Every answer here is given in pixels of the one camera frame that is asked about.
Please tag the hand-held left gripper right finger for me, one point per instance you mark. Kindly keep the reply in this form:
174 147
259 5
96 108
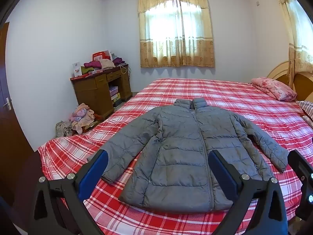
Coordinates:
225 173

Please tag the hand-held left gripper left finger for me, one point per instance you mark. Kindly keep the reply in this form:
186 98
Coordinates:
94 173

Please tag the grey puffer jacket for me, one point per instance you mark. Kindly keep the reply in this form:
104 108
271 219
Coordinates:
181 151

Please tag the pile of pastel clothes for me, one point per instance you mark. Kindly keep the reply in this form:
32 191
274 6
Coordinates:
82 117

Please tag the magenta folded clothes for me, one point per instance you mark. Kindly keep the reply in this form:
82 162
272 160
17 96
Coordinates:
93 64

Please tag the purple folded clothes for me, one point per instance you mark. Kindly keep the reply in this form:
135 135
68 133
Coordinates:
118 60

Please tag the patterned grey cloth bundle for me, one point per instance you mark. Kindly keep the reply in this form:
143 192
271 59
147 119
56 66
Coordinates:
63 128

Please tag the striped pillow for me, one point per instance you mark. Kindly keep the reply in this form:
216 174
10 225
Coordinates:
307 109

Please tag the stack of boxes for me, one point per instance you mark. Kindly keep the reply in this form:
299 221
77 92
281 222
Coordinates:
115 95

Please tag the wooden desk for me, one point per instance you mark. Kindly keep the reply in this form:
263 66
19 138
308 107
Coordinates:
85 93

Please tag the bed with red plaid sheet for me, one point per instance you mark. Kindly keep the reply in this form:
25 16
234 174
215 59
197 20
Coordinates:
220 90

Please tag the brown wooden door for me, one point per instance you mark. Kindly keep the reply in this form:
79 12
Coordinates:
12 139

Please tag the wooden headboard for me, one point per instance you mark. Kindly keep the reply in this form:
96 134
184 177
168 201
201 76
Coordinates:
303 85

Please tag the pink floral pillow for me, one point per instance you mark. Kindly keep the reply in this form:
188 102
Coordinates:
276 88

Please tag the green folded cloth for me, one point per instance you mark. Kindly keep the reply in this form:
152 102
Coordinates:
86 71

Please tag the white printed card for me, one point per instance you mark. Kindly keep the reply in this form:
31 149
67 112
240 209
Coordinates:
76 69

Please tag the beige folded cloth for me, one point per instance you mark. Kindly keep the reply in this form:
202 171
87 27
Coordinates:
107 64

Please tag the red gift box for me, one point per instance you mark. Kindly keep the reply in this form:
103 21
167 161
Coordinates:
100 55

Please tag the beige floral window curtain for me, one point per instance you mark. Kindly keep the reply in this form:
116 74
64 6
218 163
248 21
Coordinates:
176 29

